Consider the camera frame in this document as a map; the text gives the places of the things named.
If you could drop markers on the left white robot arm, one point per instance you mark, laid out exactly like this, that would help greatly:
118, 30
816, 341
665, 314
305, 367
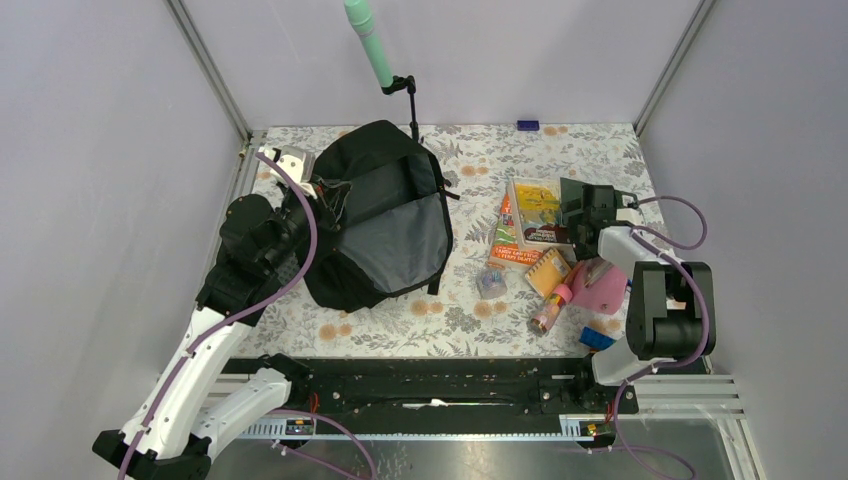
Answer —
264, 252

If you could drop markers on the clear box of clips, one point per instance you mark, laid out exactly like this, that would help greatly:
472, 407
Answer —
491, 283

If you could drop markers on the orange illustrated book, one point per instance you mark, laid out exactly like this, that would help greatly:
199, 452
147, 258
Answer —
505, 251

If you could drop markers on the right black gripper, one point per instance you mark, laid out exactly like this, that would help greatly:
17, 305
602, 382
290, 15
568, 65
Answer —
581, 250

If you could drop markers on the colourful building brick bar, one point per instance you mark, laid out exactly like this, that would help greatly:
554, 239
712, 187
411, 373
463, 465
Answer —
595, 340

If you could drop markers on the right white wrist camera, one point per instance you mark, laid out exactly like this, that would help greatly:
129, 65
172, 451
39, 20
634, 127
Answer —
631, 218

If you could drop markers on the pink glitter bottle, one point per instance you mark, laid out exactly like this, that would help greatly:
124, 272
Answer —
547, 315

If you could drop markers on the yellow illustrated book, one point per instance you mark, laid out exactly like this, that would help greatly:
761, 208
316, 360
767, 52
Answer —
536, 213

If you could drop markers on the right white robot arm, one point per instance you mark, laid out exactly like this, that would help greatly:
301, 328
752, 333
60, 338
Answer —
669, 302

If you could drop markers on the pink pencil case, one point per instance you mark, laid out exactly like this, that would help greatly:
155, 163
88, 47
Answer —
598, 286

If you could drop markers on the black student backpack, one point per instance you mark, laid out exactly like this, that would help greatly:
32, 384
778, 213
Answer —
395, 233

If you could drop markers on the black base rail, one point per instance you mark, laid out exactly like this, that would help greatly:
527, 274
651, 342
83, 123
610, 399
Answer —
531, 386

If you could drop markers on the floral table mat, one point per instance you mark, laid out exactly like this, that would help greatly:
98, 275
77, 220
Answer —
478, 161

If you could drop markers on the yellow spiral notepad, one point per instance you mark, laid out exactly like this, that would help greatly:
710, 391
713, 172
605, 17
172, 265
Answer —
548, 272

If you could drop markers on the small blue block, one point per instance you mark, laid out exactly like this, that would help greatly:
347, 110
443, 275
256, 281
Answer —
527, 125

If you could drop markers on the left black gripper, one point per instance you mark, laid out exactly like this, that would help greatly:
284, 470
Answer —
332, 195

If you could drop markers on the grey building baseplate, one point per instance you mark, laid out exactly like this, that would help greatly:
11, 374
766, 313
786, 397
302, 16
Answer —
288, 269

